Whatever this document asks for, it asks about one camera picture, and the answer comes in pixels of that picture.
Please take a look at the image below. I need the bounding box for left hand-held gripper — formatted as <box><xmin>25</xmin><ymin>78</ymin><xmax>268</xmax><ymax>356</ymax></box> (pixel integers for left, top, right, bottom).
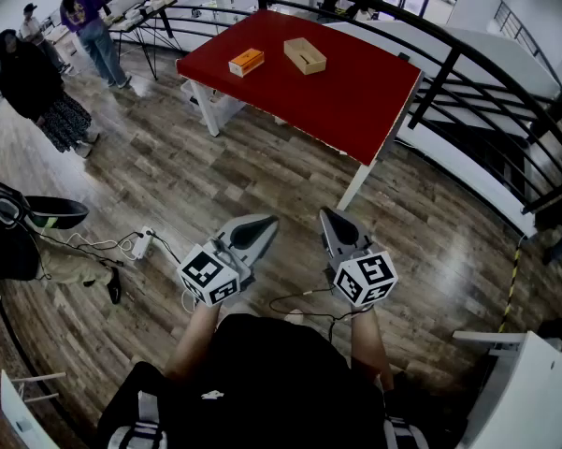
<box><xmin>179</xmin><ymin>212</ymin><xmax>281</xmax><ymax>307</ymax></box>

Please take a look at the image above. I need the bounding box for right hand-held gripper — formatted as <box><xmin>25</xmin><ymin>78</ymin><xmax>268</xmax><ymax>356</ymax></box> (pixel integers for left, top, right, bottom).
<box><xmin>318</xmin><ymin>207</ymin><xmax>399</xmax><ymax>311</ymax></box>

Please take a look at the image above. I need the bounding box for orange box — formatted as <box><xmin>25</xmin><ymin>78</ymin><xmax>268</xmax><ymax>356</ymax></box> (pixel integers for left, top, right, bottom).
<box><xmin>227</xmin><ymin>48</ymin><xmax>266</xmax><ymax>79</ymax></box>

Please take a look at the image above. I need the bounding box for wooden tray box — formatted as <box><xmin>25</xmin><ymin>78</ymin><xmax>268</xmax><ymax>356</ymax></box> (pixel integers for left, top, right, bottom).
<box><xmin>282</xmin><ymin>36</ymin><xmax>328</xmax><ymax>77</ymax></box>

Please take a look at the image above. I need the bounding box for person's right forearm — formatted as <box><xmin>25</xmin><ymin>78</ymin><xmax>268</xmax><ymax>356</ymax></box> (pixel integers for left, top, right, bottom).
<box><xmin>348</xmin><ymin>306</ymin><xmax>396</xmax><ymax>392</ymax></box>

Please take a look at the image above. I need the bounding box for person's left forearm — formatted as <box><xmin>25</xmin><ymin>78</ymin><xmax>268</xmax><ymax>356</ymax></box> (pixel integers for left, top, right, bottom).
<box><xmin>163</xmin><ymin>302</ymin><xmax>222</xmax><ymax>383</ymax></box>

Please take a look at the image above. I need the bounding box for white power strip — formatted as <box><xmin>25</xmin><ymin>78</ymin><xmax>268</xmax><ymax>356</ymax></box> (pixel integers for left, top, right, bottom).
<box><xmin>130</xmin><ymin>225</ymin><xmax>156</xmax><ymax>261</ymax></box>

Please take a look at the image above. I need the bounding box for red top white table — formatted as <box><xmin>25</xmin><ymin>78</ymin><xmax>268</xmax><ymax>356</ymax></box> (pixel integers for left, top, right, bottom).
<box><xmin>176</xmin><ymin>8</ymin><xmax>425</xmax><ymax>212</ymax></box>

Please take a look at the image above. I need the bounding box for person's black shirt torso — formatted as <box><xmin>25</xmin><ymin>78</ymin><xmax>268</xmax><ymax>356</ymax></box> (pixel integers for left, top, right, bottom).
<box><xmin>95</xmin><ymin>313</ymin><xmax>450</xmax><ymax>449</ymax></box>

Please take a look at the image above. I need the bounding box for yellow black striped tape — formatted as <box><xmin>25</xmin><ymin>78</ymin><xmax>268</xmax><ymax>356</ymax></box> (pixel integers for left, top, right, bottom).
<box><xmin>497</xmin><ymin>245</ymin><xmax>525</xmax><ymax>334</ymax></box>

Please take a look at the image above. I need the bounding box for black metal railing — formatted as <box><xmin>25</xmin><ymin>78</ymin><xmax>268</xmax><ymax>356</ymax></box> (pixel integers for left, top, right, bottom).
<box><xmin>97</xmin><ymin>0</ymin><xmax>562</xmax><ymax>214</ymax></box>

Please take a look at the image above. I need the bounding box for white cabinet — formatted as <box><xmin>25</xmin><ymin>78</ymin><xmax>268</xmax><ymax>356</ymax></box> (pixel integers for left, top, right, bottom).
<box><xmin>452</xmin><ymin>329</ymin><xmax>562</xmax><ymax>449</ymax></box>

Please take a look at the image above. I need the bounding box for black stair handrail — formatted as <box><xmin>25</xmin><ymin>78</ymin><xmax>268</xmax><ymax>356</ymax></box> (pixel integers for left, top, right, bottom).
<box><xmin>492</xmin><ymin>0</ymin><xmax>544</xmax><ymax>56</ymax></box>

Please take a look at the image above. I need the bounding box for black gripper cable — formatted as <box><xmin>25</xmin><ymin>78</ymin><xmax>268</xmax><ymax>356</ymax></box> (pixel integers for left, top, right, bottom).
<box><xmin>267</xmin><ymin>285</ymin><xmax>364</xmax><ymax>337</ymax></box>

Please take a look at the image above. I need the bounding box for black floor cable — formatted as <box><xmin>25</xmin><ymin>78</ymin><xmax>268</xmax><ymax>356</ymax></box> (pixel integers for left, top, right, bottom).
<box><xmin>150</xmin><ymin>232</ymin><xmax>184</xmax><ymax>267</ymax></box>

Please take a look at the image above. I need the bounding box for white power cable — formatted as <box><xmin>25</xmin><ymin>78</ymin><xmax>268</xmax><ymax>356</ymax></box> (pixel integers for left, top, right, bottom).
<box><xmin>67</xmin><ymin>231</ymin><xmax>144</xmax><ymax>254</ymax></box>

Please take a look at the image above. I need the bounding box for black power cable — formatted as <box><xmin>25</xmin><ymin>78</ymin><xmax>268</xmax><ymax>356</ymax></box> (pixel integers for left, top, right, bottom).
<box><xmin>27</xmin><ymin>229</ymin><xmax>144</xmax><ymax>270</ymax></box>

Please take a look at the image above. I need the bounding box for grey right shoulder strap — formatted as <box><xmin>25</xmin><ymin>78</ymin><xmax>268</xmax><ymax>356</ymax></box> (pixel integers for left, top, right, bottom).
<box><xmin>382</xmin><ymin>415</ymin><xmax>429</xmax><ymax>449</ymax></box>

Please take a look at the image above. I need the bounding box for grey shoulder strap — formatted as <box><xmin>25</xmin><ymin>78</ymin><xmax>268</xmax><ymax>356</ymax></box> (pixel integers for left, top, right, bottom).
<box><xmin>107</xmin><ymin>389</ymin><xmax>167</xmax><ymax>449</ymax></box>
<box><xmin>382</xmin><ymin>415</ymin><xmax>429</xmax><ymax>449</ymax></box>

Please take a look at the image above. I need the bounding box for grey left shoulder strap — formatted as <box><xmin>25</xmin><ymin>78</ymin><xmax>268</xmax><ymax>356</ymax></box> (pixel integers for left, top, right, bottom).
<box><xmin>107</xmin><ymin>389</ymin><xmax>167</xmax><ymax>449</ymax></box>

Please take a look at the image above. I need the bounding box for black frame desk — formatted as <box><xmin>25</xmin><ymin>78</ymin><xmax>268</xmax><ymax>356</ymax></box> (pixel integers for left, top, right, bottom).
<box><xmin>106</xmin><ymin>0</ymin><xmax>184</xmax><ymax>82</ymax></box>

